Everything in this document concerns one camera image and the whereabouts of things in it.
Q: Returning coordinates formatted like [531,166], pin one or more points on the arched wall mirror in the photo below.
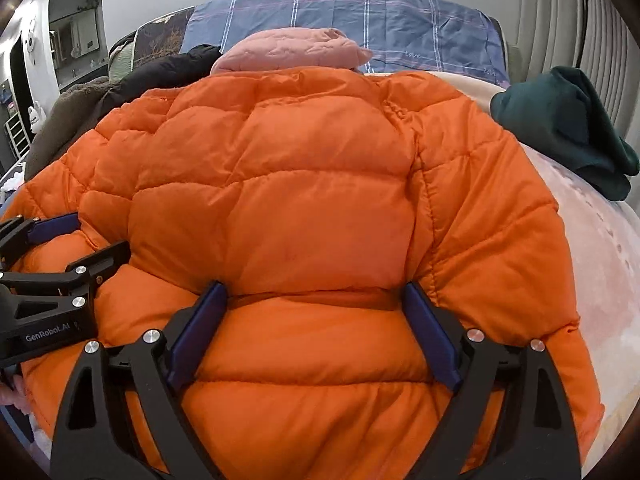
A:
[75,35]

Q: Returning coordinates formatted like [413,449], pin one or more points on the white figurine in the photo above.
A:
[35,116]

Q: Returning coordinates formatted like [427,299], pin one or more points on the blue plaid pillow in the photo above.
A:
[400,25]

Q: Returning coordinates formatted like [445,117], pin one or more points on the green pillow with white piping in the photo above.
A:
[120,62]

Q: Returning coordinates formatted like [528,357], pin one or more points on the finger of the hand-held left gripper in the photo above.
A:
[102,260]
[50,227]

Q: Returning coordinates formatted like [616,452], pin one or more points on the grey pleated curtain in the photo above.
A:
[550,10]

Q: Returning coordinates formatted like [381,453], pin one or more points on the orange puffer jacket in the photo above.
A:
[300,200]

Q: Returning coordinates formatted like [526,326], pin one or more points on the olive fleece garment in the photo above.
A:
[65,120]

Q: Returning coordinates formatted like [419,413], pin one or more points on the pink puffer jacket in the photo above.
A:
[285,50]

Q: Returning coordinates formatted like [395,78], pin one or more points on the dark patterned pillow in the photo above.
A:
[160,35]

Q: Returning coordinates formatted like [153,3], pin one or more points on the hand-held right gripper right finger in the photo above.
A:
[432,335]

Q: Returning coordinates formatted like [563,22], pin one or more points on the dark green garment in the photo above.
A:
[560,120]

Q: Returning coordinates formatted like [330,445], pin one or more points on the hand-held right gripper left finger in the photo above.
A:
[197,335]

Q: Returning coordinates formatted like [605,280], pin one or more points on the black puffer jacket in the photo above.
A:
[165,72]

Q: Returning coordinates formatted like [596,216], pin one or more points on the person's left hand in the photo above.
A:
[10,392]

